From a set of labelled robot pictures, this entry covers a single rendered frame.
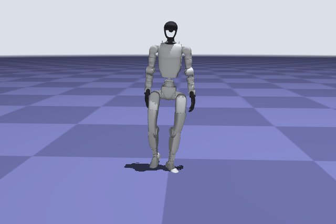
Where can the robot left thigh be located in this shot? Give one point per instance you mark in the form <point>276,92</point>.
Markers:
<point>179,115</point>

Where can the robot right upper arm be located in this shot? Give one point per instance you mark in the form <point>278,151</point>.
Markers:
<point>152,59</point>

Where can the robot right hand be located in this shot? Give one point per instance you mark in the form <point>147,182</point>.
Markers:
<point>147,97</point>

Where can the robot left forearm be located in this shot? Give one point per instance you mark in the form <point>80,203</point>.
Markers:
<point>190,83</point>

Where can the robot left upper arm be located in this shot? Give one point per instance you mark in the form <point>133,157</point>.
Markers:
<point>188,60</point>

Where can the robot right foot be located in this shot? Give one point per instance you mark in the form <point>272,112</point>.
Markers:
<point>155,161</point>

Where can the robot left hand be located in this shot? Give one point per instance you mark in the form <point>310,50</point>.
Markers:
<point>192,96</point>

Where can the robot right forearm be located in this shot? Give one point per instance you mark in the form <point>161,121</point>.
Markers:
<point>148,82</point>

